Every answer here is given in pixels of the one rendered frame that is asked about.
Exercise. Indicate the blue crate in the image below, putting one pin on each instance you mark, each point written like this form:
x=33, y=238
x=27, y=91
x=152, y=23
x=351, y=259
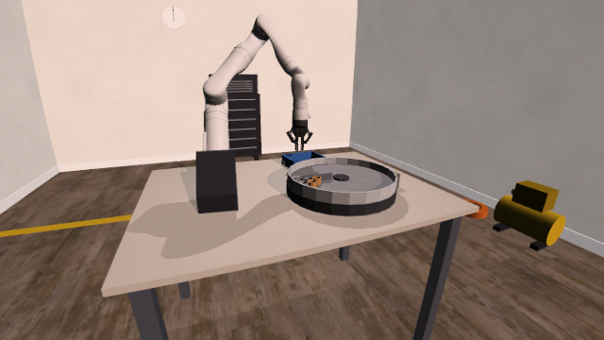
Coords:
x=290, y=159

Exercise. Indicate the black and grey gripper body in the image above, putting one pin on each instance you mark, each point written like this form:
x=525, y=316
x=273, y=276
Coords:
x=303, y=123

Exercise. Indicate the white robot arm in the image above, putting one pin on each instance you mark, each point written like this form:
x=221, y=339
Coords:
x=215, y=135

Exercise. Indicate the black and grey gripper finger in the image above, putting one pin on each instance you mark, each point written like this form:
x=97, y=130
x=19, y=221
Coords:
x=302, y=140
x=289, y=133

